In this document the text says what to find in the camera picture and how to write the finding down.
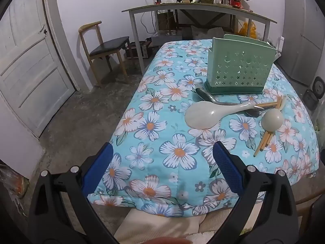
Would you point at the brown box under table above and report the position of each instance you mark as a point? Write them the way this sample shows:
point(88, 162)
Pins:
point(165, 20)

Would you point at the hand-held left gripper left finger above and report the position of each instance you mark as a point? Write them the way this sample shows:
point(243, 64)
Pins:
point(100, 167)

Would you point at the wooden stool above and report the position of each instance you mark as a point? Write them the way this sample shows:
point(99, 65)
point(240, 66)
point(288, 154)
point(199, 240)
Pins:
point(304, 203)

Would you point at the yellow plastic bag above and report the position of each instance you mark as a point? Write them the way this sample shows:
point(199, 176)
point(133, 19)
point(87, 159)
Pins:
point(247, 29)

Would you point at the large metal spoon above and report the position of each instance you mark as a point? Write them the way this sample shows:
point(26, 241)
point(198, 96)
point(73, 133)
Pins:
point(204, 94)

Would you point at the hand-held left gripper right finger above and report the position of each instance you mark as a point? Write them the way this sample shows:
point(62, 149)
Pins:
point(227, 167)

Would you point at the white panelled door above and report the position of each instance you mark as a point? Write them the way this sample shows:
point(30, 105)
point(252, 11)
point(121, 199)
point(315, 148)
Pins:
point(30, 63)

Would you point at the grey metal table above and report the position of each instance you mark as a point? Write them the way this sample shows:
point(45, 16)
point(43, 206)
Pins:
point(193, 6)

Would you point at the floral turquoise blanket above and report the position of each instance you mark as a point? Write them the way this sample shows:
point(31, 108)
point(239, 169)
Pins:
point(152, 144)

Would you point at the wooden chair with black seat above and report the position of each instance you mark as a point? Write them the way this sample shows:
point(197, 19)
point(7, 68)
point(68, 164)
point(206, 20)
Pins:
point(109, 45)

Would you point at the wooden chopstick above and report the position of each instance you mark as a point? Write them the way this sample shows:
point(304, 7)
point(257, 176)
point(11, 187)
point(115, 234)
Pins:
point(259, 148)
point(268, 139)
point(269, 107)
point(266, 104)

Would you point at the green plastic utensil holder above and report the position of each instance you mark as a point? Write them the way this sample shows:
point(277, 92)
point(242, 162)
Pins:
point(236, 66)

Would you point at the orange plastic bag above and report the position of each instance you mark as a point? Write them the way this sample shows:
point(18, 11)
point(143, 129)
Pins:
point(12, 183)

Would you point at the white plastic rice paddle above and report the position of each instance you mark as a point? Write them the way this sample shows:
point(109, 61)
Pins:
point(200, 114)

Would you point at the black rice cooker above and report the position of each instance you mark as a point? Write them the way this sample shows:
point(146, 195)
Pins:
point(311, 99)

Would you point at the small metal spoon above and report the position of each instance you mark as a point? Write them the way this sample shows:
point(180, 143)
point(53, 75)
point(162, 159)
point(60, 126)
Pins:
point(252, 113)

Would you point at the grey cabinet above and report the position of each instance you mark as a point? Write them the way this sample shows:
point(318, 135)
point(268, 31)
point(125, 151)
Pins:
point(302, 30)

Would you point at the cream round soup ladle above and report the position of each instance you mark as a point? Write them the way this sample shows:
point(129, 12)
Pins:
point(273, 119)

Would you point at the white plastic bag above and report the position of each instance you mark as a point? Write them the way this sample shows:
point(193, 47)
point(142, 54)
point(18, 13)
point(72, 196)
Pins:
point(205, 33)

